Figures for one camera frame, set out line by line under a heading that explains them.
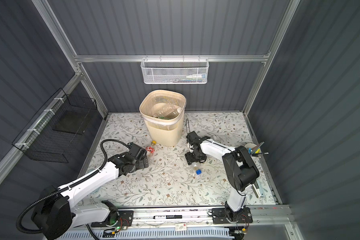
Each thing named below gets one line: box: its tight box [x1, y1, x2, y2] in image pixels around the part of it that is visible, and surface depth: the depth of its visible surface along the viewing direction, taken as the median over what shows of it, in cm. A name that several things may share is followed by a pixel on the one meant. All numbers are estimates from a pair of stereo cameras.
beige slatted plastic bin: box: [139, 89, 187, 147], surface depth 96 cm
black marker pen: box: [153, 215, 183, 220], surface depth 75 cm
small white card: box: [175, 223, 187, 232], surface depth 72 cm
